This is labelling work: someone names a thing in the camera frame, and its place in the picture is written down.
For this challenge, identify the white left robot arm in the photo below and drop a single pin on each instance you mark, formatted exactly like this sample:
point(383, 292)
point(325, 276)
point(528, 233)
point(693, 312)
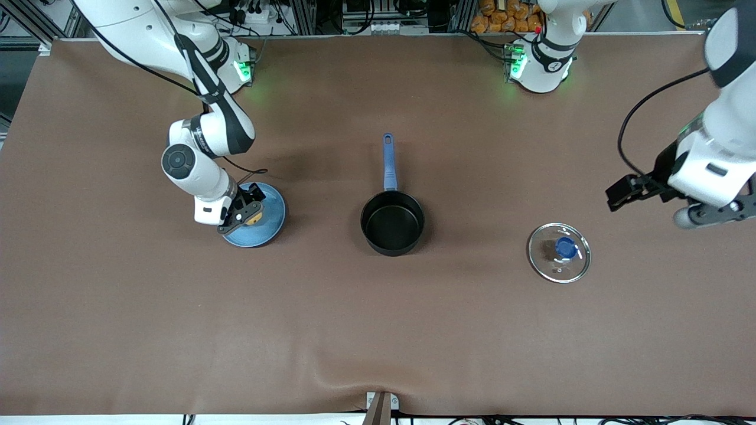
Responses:
point(546, 71)

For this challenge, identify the aluminium frame post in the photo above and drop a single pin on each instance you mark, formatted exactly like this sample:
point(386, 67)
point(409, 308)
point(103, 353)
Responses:
point(306, 15)
point(463, 15)

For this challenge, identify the white power strip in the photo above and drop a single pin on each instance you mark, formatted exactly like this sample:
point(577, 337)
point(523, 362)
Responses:
point(260, 15)

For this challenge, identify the brown table cloth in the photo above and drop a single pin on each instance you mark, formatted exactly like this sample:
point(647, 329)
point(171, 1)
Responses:
point(531, 324)

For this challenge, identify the orange toy bread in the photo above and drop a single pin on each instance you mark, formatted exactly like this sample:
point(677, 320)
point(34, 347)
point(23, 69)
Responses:
point(479, 24)
point(487, 7)
point(521, 25)
point(507, 25)
point(503, 10)

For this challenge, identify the grey electronics box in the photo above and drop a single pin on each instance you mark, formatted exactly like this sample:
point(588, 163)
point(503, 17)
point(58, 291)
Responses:
point(369, 15)

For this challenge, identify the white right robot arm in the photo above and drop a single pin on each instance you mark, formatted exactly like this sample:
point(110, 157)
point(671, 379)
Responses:
point(136, 35)

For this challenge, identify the metal table clamp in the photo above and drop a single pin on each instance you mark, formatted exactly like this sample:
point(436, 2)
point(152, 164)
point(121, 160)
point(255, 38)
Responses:
point(381, 409)

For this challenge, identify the yellow potato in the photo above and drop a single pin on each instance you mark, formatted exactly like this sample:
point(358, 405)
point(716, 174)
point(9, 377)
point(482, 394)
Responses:
point(255, 220)

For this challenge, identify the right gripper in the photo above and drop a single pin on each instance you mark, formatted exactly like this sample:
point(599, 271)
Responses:
point(244, 195)

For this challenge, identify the blue round plate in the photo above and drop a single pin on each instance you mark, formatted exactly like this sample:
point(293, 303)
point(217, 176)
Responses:
point(273, 224)

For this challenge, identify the glass lid with blue knob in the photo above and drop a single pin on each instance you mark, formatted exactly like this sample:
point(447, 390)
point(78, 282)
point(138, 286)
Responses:
point(566, 249)

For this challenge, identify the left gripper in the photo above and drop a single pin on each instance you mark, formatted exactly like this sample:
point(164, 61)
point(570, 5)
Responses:
point(665, 169)

